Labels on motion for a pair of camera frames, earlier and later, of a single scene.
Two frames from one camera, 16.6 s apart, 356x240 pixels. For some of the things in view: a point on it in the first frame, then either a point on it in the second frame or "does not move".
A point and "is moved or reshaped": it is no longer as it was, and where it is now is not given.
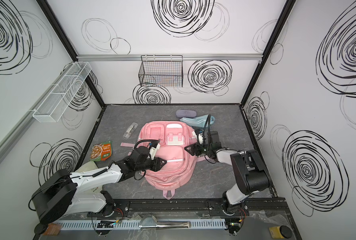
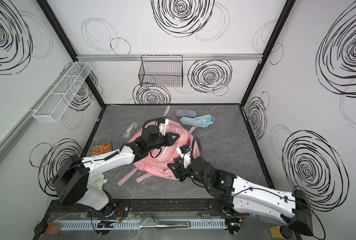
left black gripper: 157,163 -> 169,139
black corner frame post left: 52,20 does not move
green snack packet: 100,152 does not move
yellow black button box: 280,232 does not move
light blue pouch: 198,121 does not move
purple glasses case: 186,113 does not move
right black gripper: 193,149 -> 181,169
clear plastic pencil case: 130,130 does not move
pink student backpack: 173,137 is moved or reshaped
